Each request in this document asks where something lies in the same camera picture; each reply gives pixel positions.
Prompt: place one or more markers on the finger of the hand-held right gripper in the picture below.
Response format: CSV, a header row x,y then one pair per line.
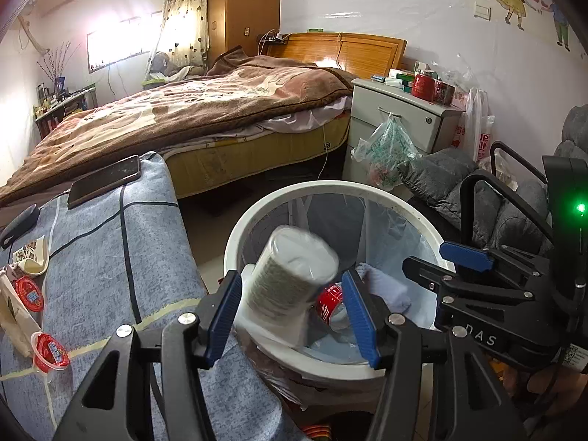
x,y
432,278
464,255

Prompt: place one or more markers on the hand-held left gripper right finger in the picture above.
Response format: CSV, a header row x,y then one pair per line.
x,y
360,317

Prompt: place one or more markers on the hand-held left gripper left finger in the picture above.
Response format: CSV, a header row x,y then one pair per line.
x,y
225,317

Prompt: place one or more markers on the clear plastic bottle red cap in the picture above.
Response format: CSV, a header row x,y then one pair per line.
x,y
328,303

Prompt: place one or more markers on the white carton with printed text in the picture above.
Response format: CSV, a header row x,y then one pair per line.
x,y
285,280

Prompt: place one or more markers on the white round trash bin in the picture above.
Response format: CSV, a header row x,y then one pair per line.
x,y
321,187

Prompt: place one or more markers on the clear jelly cup red lid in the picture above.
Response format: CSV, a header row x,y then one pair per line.
x,y
50,353
30,294

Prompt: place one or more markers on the grey cushioned chair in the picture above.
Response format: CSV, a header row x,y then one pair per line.
x,y
441,170

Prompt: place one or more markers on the white plastic bag red print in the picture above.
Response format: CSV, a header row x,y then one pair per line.
x,y
475,128

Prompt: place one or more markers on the green printed plastic bag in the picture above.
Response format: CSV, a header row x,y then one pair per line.
x,y
390,147

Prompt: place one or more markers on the white nightstand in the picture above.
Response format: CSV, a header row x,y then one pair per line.
x,y
404,105

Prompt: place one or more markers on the red patterned jar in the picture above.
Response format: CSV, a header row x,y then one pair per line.
x,y
444,93

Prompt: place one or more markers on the yellow bed mattress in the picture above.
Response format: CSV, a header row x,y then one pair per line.
x,y
257,156

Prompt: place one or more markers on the red tin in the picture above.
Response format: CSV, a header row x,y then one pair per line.
x,y
422,87

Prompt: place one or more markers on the black smartphone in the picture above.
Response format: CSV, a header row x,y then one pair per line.
x,y
105,179

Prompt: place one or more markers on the stack of small boxes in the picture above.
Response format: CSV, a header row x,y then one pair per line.
x,y
399,76

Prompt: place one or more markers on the white bed sheet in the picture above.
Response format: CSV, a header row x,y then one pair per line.
x,y
298,121

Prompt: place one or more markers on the bed with brown blanket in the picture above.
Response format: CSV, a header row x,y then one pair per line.
x,y
161,115

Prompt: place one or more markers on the wooden headboard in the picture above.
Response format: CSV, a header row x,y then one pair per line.
x,y
367,53

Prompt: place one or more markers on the dark blue glasses case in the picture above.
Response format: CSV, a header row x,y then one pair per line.
x,y
20,225

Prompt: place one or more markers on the cluttered white shelf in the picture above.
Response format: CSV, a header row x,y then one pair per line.
x,y
69,110

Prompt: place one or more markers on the brown teddy bear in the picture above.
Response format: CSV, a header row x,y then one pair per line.
x,y
161,62

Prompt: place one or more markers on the power strip with plugs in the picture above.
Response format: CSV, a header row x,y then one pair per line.
x,y
275,37

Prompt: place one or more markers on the bright window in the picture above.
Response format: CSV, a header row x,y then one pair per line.
x,y
119,41

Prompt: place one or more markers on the heart patterned curtain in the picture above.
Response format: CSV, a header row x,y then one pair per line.
x,y
183,18

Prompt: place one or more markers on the dry branches in vase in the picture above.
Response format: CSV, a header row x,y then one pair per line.
x,y
57,64

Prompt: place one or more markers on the wooden wardrobe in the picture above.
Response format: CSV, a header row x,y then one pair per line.
x,y
248,9

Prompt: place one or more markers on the air conditioner pipe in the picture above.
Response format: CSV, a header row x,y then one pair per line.
x,y
34,39

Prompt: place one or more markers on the black metal chair frame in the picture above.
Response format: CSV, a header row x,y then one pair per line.
x,y
464,202

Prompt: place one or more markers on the white wall switch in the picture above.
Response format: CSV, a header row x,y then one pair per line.
x,y
483,11

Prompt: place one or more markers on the cartoon boy wall sticker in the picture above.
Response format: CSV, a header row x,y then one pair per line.
x,y
560,27

